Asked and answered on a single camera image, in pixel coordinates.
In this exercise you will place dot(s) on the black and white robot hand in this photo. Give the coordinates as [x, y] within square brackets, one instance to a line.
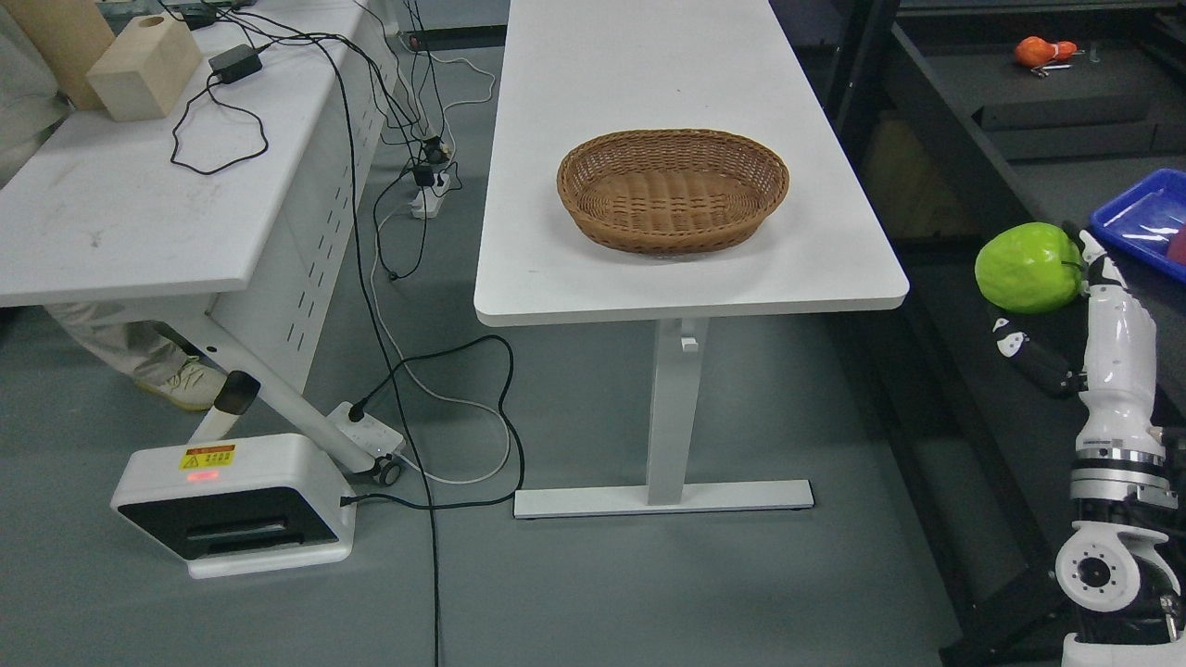
[1118, 371]

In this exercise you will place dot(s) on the green apple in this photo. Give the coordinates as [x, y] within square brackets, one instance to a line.
[1030, 269]

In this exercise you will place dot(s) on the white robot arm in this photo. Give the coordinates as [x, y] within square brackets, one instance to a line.
[1127, 596]

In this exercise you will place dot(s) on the black metal shelf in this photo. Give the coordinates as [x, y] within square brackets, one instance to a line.
[930, 88]

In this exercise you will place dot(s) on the orange toy on shelf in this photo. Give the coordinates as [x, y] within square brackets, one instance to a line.
[1041, 57]

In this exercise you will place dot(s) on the blue plastic tray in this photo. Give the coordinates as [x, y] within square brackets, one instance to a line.
[1146, 222]

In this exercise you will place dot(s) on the brown wicker basket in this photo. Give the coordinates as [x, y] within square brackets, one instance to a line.
[671, 191]

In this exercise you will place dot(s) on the white table with metal leg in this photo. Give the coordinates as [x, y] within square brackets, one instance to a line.
[574, 70]

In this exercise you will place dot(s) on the white far power strip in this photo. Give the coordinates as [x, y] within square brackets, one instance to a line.
[427, 203]

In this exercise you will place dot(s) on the white floor power strip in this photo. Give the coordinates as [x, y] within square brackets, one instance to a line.
[370, 435]

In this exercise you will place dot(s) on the white side table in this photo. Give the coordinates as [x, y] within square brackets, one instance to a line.
[230, 224]

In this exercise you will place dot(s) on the person's white shoe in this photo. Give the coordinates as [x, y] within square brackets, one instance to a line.
[194, 387]

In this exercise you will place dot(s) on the black power adapter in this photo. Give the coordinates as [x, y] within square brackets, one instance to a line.
[235, 64]

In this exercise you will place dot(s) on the black computer mouse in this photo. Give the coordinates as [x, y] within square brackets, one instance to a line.
[196, 17]

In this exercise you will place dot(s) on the light wooden block with hole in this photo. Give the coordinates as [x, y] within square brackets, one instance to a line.
[143, 73]

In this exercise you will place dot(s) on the tall wooden block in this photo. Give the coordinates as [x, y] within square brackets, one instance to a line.
[71, 36]

